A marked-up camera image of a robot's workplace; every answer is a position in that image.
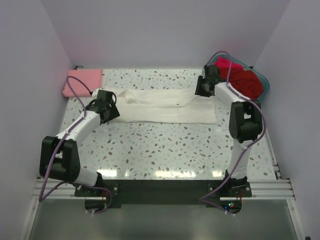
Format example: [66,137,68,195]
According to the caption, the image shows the white t shirt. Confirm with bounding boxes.
[111,88,217,125]

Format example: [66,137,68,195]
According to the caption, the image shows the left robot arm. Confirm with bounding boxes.
[39,90,120,196]

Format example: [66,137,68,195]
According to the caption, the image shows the teal plastic basket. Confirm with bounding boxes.
[207,54,270,100]

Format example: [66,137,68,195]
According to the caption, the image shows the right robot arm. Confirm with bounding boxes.
[195,65,263,197]

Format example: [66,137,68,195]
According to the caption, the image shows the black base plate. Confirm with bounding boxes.
[74,179,253,213]

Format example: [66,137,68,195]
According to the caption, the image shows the folded pink t shirt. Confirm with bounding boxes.
[67,69,103,97]

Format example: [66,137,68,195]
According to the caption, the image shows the aluminium frame rail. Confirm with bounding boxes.
[18,147,311,240]

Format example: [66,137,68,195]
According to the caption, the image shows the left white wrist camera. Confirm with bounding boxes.
[91,88,103,98]

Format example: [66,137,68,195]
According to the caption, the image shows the dark red t shirt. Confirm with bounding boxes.
[228,66,264,100]

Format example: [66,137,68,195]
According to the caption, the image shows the bright pink t shirt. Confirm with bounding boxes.
[213,56,244,70]

